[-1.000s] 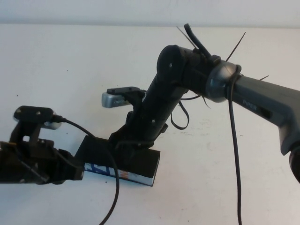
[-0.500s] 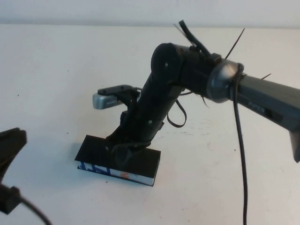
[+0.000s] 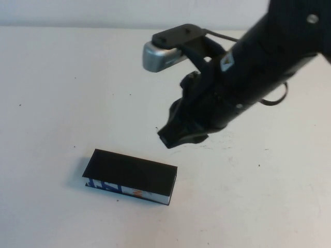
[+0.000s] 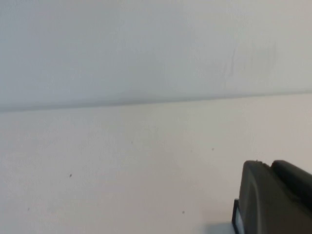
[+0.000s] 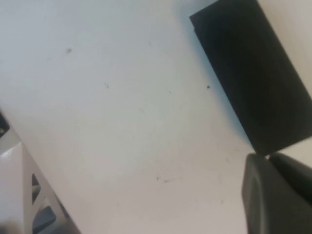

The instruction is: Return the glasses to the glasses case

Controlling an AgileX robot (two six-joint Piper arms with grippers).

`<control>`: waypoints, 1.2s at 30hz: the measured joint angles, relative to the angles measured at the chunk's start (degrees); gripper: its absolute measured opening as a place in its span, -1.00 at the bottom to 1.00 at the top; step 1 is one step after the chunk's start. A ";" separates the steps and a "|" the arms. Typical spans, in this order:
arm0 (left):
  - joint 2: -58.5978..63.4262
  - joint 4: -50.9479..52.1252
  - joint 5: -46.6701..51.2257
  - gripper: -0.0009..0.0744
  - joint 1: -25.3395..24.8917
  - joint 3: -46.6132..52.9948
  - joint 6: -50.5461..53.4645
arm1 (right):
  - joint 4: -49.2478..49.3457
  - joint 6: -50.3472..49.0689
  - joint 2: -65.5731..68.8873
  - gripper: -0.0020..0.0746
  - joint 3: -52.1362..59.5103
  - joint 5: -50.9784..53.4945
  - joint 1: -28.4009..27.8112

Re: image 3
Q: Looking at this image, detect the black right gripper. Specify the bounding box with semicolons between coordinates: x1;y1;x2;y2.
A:
157;70;243;149

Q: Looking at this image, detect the black glasses case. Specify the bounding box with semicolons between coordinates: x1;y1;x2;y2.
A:
81;148;178;207

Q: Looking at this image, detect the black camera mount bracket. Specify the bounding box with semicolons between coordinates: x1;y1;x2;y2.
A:
180;35;230;77

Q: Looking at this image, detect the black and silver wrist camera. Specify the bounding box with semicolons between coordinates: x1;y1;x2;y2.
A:
141;23;207;74

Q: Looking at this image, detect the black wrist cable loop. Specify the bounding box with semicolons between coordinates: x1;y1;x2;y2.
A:
260;81;289;106

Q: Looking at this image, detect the thin black camera cable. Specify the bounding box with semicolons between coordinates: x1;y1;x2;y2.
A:
204;29;240;42

